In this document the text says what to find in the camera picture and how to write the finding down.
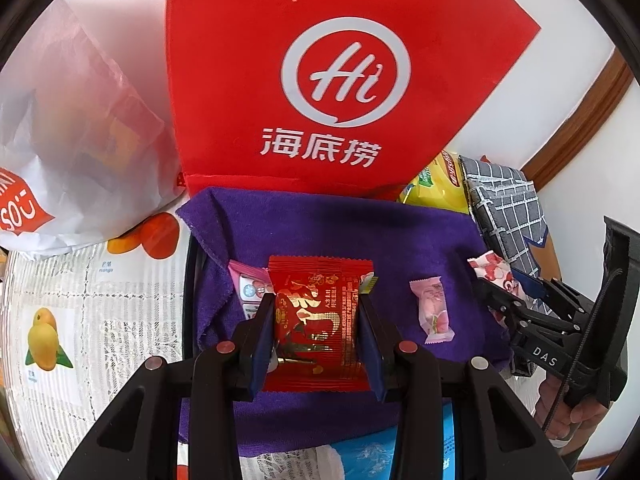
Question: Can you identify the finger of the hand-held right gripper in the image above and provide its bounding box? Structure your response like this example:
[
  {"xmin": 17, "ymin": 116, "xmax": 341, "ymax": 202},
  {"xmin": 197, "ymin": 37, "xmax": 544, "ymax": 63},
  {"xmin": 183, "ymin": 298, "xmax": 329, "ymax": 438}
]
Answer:
[
  {"xmin": 510, "ymin": 269, "xmax": 597, "ymax": 322},
  {"xmin": 474, "ymin": 279, "xmax": 568, "ymax": 337}
]

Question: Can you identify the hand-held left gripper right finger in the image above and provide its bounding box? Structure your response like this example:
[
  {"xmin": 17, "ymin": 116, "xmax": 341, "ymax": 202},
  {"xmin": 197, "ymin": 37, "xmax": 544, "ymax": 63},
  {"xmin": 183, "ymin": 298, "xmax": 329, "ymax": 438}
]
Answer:
[{"xmin": 357, "ymin": 295, "xmax": 573, "ymax": 480}]

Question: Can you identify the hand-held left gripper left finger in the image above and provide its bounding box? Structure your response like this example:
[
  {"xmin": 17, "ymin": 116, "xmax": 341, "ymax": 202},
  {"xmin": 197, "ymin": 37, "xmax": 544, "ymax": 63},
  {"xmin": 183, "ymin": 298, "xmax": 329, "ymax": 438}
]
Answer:
[{"xmin": 57, "ymin": 300, "xmax": 276, "ymax": 480}]

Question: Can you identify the white red snack packet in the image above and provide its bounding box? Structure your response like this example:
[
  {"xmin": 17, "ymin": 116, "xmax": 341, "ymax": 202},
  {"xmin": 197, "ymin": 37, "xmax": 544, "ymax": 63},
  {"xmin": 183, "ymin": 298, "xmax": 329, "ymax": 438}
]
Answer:
[{"xmin": 467, "ymin": 252, "xmax": 526, "ymax": 328}]

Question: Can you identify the bright pink snack packet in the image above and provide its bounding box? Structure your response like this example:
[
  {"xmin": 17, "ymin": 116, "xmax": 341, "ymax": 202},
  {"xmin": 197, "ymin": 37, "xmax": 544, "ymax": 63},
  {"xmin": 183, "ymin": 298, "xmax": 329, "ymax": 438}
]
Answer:
[{"xmin": 228, "ymin": 260, "xmax": 273, "ymax": 321}]

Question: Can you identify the pink round candy packet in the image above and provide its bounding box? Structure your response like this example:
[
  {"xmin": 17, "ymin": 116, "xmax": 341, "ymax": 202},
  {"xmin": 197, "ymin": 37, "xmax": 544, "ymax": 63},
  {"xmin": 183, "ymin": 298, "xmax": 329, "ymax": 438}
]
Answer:
[{"xmin": 410, "ymin": 275, "xmax": 457, "ymax": 345}]

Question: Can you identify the purple towel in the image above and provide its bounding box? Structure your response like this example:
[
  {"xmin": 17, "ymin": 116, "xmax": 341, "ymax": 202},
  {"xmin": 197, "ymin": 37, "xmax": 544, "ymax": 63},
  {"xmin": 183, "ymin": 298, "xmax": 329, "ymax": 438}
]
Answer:
[{"xmin": 176, "ymin": 186, "xmax": 516, "ymax": 458}]

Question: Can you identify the person's right hand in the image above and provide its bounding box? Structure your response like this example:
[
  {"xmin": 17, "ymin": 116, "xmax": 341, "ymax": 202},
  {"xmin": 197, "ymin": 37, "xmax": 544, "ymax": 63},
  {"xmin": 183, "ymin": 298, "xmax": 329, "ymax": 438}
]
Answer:
[{"xmin": 532, "ymin": 375, "xmax": 608, "ymax": 441}]

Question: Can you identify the grey checked cloth with star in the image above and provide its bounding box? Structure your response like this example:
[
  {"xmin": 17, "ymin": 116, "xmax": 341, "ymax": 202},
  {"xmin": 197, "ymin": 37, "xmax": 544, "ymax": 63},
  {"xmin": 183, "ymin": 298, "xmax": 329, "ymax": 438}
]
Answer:
[{"xmin": 457, "ymin": 155, "xmax": 563, "ymax": 311}]

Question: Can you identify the blue tissue pack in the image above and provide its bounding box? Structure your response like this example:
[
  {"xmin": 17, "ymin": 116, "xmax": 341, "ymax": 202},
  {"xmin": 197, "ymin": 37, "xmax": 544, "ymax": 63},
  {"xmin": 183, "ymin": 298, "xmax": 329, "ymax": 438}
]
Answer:
[{"xmin": 240, "ymin": 400, "xmax": 458, "ymax": 480}]

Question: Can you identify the large yellow snack bag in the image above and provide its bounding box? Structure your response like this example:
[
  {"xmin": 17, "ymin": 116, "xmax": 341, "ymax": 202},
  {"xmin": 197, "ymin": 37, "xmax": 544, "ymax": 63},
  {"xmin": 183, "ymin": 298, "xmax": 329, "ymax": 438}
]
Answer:
[{"xmin": 397, "ymin": 151, "xmax": 473, "ymax": 216}]

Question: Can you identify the fruit printed tablecloth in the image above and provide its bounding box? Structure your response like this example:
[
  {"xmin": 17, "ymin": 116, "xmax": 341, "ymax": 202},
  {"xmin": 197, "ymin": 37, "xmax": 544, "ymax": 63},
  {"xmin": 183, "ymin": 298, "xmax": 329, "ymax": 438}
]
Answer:
[{"xmin": 0, "ymin": 212, "xmax": 541, "ymax": 480}]

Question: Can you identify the white plastic shopping bag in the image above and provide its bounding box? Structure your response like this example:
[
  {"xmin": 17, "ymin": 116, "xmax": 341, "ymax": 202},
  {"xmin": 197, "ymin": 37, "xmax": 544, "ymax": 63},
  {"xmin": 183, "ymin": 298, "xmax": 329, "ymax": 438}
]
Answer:
[{"xmin": 0, "ymin": 0, "xmax": 183, "ymax": 261}]

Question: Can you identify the red paper bag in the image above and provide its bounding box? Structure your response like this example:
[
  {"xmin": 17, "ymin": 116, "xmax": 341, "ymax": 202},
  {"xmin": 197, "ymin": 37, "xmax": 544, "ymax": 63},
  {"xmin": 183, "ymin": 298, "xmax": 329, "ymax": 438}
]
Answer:
[{"xmin": 165, "ymin": 0, "xmax": 543, "ymax": 201}]

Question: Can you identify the brown wooden door frame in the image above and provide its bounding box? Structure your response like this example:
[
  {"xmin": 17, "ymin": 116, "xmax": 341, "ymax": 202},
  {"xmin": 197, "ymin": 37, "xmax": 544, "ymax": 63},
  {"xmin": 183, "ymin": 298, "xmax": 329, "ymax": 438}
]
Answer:
[{"xmin": 517, "ymin": 52, "xmax": 633, "ymax": 191}]

